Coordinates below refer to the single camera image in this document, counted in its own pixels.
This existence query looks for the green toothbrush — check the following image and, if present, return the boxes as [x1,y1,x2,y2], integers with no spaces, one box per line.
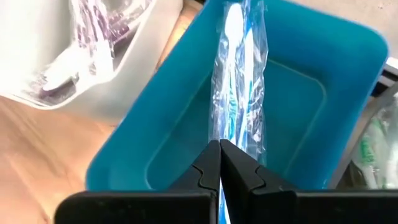
[354,105,398,190]

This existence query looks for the clear translucent plastic bin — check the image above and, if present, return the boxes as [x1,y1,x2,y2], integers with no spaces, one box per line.
[328,82,398,190]

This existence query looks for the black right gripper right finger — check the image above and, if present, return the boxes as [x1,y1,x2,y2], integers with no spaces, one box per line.
[220,139,398,224]

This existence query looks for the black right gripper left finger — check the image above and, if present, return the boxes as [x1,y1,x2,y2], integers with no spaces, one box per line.
[54,139,221,224]

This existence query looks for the blue plastic bin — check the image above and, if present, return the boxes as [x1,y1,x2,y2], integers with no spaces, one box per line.
[85,0,390,192]

